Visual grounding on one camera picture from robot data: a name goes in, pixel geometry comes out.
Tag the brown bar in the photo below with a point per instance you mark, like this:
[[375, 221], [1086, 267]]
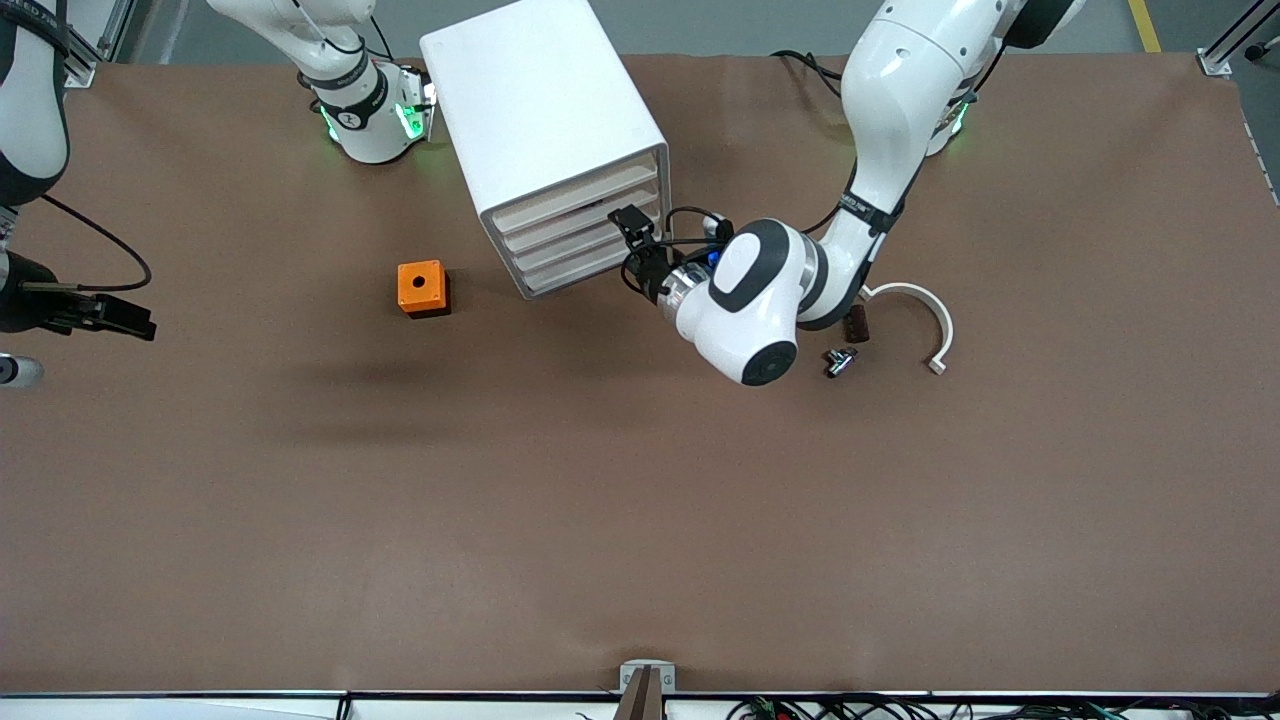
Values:
[[645, 702]]

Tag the white table edge rail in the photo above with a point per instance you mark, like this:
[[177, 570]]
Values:
[[200, 709]]

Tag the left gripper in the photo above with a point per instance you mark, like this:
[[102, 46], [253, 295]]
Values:
[[651, 275]]

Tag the small brown block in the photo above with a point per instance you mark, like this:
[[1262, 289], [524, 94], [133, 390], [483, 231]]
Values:
[[858, 326]]

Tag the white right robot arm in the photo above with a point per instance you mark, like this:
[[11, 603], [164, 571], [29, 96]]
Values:
[[370, 130]]

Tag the white curved plastic arc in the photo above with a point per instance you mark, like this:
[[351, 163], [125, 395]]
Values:
[[930, 300]]

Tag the grey cylinder attachment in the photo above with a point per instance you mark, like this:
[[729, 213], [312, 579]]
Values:
[[18, 371]]

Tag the brown table cover mat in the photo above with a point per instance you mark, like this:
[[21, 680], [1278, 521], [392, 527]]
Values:
[[640, 520]]

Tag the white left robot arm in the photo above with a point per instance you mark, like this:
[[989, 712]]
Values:
[[900, 80]]

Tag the silver metal fitting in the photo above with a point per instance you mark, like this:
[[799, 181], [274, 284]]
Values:
[[840, 362]]

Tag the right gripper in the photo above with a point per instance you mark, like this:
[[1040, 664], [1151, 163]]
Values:
[[22, 303]]

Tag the orange box with hole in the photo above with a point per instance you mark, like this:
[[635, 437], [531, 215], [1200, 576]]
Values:
[[410, 296]]

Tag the aluminium frame post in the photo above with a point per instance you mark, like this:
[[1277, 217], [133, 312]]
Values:
[[85, 73], [1215, 62]]

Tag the grey metal bracket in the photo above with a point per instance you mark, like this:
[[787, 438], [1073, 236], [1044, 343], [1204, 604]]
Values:
[[630, 675]]

